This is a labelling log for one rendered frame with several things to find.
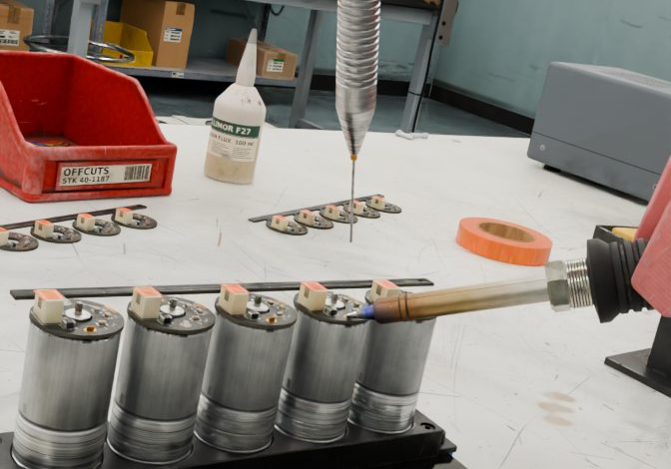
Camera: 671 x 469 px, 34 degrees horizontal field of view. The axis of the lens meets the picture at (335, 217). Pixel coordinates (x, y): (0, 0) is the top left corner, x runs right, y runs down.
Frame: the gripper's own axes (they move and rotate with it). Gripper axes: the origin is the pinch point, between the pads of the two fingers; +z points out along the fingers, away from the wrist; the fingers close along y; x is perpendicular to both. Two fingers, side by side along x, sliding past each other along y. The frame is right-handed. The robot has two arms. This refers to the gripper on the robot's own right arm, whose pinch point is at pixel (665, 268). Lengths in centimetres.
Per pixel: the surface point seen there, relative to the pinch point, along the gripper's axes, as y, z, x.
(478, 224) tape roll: -36.4, 10.3, -0.3
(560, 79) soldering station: -67, 2, -1
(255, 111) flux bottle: -36.4, 15.1, -15.6
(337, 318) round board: 0.3, 7.8, -5.6
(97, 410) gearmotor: 5.6, 12.5, -8.9
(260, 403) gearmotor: 2.0, 10.8, -5.6
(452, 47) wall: -633, 66, -16
